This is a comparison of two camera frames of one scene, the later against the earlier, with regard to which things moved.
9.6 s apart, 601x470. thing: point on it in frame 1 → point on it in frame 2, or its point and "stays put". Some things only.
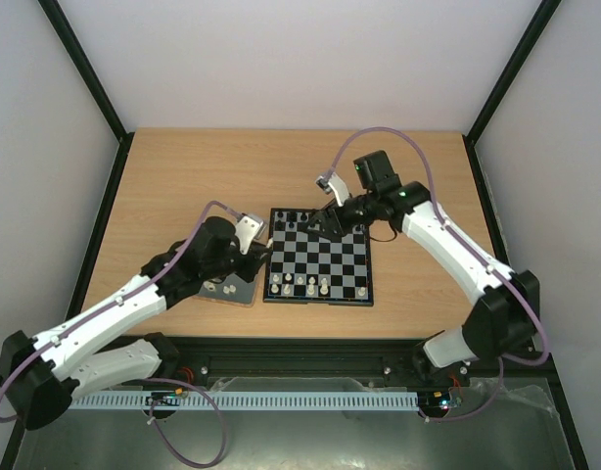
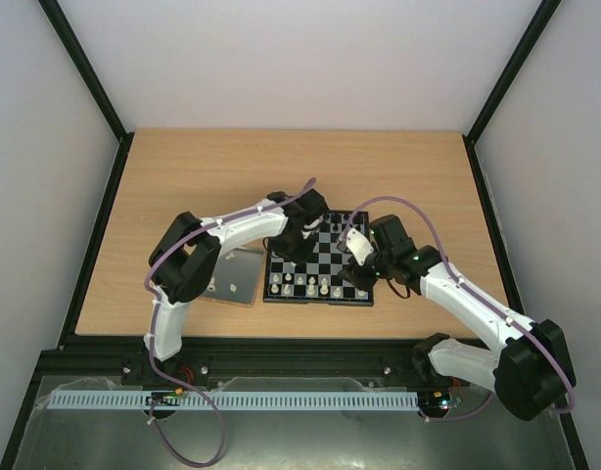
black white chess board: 311,267 stays put
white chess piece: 324,288 stays put
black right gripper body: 334,221 → 358,273
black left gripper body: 247,273 → 292,248
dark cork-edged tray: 234,292 stays put
